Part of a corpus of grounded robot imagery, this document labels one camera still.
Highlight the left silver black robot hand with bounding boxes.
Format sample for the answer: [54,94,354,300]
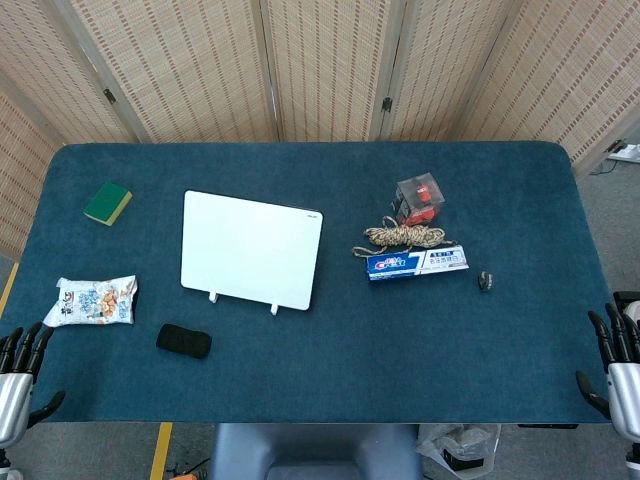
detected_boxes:
[0,321,67,450]

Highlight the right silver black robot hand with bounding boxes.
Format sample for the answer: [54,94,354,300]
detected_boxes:
[575,302,640,451]

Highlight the black rectangular sponge block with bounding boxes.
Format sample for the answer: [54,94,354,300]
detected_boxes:
[155,322,213,360]

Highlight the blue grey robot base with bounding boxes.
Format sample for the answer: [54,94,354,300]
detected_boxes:
[206,423,424,480]

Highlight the white rectangular board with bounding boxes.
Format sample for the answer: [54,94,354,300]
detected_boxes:
[179,189,325,312]

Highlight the white snack bag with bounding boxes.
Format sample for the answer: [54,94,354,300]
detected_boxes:
[41,274,139,329]

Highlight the clear plastic bag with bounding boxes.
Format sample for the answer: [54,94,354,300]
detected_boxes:
[414,423,502,474]

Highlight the green yellow sponge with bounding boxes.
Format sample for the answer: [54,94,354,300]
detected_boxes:
[82,181,134,228]

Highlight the bamboo folding screen panel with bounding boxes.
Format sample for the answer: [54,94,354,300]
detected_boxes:
[372,0,529,142]
[457,0,640,169]
[52,0,282,145]
[0,0,151,145]
[258,0,396,143]
[0,84,67,262]

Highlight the white power strip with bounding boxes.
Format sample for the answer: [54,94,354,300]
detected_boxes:
[606,142,640,162]

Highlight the blue toothpaste box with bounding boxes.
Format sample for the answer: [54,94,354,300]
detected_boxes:
[365,244,472,283]

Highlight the clear plastic box red items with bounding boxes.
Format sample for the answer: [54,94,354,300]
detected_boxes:
[391,171,447,226]

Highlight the blue table cloth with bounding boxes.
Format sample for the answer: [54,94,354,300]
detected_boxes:
[0,141,614,426]

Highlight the coiled beige patterned rope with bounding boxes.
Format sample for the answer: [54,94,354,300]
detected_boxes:
[351,215,459,259]

